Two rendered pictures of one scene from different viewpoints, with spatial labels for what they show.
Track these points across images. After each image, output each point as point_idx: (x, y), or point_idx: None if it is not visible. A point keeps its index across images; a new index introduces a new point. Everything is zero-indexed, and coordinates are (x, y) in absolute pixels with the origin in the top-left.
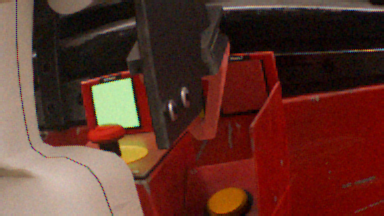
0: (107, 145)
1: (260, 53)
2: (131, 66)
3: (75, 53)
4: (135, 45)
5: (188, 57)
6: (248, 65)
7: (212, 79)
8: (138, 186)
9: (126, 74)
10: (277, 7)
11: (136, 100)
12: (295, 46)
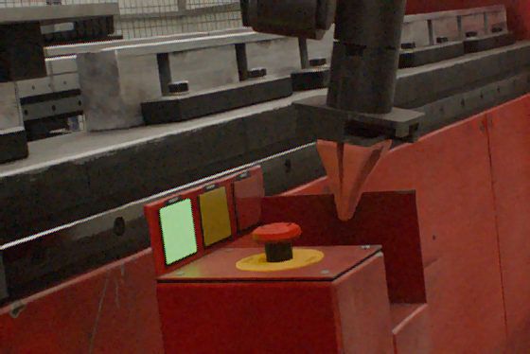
0: (291, 242)
1: (254, 168)
2: (403, 127)
3: None
4: (368, 115)
5: None
6: (251, 181)
7: (382, 154)
8: (380, 258)
9: (185, 195)
10: (150, 138)
11: (193, 223)
12: (151, 187)
